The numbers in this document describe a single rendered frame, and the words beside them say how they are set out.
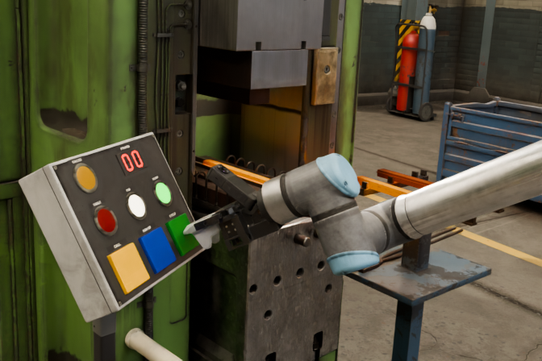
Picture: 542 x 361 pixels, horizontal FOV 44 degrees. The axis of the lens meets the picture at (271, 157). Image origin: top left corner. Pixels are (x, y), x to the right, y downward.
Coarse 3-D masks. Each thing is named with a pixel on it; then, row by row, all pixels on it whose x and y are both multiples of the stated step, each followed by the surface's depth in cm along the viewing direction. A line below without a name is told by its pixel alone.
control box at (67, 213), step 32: (64, 160) 119; (96, 160) 126; (128, 160) 134; (160, 160) 144; (32, 192) 118; (64, 192) 116; (96, 192) 123; (128, 192) 131; (64, 224) 116; (96, 224) 119; (128, 224) 127; (160, 224) 135; (64, 256) 118; (96, 256) 116; (192, 256) 140; (96, 288) 117
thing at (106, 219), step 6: (102, 210) 122; (108, 210) 123; (102, 216) 121; (108, 216) 122; (102, 222) 120; (108, 222) 122; (114, 222) 123; (102, 228) 120; (108, 228) 121; (114, 228) 123
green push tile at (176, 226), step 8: (184, 216) 142; (168, 224) 137; (176, 224) 139; (184, 224) 141; (176, 232) 138; (176, 240) 137; (184, 240) 139; (192, 240) 141; (184, 248) 138; (192, 248) 140
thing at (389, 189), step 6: (360, 180) 206; (366, 180) 204; (372, 180) 203; (378, 180) 204; (372, 186) 202; (378, 186) 200; (384, 186) 199; (390, 186) 198; (396, 186) 198; (384, 192) 199; (390, 192) 197; (396, 192) 195; (402, 192) 193; (408, 192) 193; (462, 222) 178; (468, 222) 177; (474, 222) 177
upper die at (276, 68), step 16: (208, 48) 176; (208, 64) 177; (224, 64) 172; (240, 64) 168; (256, 64) 166; (272, 64) 170; (288, 64) 174; (304, 64) 178; (208, 80) 178; (224, 80) 173; (240, 80) 169; (256, 80) 167; (272, 80) 171; (288, 80) 175; (304, 80) 179
